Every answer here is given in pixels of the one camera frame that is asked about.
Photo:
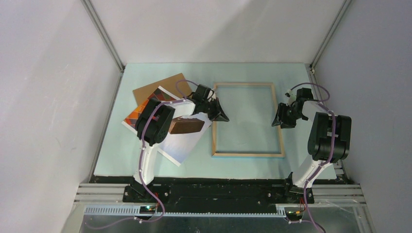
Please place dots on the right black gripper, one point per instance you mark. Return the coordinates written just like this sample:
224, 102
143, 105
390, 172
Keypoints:
281, 117

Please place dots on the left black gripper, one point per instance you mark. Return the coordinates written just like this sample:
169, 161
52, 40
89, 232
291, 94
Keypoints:
221, 117

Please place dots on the wooden picture frame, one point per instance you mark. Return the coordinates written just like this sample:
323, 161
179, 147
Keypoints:
251, 108

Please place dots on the colourful printed photo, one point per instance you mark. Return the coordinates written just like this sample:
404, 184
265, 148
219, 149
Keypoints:
184, 132

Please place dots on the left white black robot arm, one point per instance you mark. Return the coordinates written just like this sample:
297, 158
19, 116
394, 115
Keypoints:
152, 127

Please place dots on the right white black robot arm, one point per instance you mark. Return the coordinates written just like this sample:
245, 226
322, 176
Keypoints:
328, 142

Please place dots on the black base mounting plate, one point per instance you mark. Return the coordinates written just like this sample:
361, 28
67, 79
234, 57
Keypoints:
217, 196

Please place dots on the brown cardboard backing board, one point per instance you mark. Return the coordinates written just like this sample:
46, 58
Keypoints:
169, 84

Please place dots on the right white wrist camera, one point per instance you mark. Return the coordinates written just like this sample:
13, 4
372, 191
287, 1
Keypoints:
289, 93

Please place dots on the right aluminium corner post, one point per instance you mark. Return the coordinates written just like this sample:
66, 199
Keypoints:
330, 33

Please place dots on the aluminium corner post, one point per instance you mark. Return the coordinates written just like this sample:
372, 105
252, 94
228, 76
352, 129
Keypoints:
101, 30
330, 33

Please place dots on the left aluminium corner post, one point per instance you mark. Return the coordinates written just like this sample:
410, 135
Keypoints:
101, 30

